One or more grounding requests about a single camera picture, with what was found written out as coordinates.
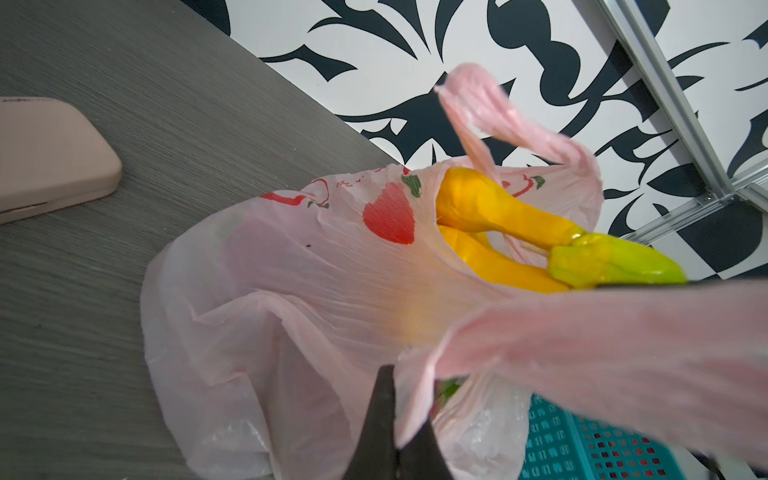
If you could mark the teal plastic basket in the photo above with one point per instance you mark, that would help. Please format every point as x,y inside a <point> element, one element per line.
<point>563,446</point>

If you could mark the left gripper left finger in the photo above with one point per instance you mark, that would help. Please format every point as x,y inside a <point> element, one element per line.
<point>375,456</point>

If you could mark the pink plastic bag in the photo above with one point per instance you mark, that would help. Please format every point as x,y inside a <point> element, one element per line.
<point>265,324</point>

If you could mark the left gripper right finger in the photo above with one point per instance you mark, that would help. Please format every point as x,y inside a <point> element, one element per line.
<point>421,458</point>

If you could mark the yellow banana bunch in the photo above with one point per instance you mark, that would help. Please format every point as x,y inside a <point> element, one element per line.
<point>469,204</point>

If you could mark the pink case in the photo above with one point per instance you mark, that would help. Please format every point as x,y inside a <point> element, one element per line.
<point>52,157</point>

